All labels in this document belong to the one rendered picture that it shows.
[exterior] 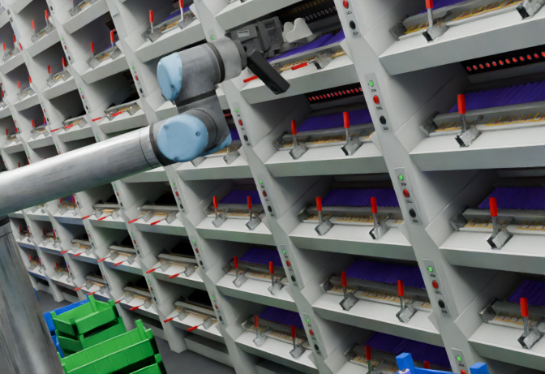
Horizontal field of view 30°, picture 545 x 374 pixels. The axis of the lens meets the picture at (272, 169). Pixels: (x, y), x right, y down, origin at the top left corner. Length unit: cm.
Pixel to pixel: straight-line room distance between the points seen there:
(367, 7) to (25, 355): 109
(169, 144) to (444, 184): 56
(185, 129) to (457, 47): 55
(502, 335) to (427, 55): 57
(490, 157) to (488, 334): 42
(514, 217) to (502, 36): 39
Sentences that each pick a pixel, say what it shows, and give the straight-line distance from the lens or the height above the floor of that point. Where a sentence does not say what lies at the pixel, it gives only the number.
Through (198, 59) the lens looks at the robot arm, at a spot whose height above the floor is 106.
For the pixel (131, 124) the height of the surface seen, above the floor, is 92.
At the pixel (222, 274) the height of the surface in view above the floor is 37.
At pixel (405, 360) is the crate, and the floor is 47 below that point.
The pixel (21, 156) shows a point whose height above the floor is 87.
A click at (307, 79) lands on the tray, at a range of 229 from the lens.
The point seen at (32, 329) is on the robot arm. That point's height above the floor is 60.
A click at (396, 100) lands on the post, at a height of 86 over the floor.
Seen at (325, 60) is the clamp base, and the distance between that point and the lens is 223.
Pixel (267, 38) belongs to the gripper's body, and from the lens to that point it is 220.
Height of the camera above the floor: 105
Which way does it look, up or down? 7 degrees down
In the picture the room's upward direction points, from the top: 19 degrees counter-clockwise
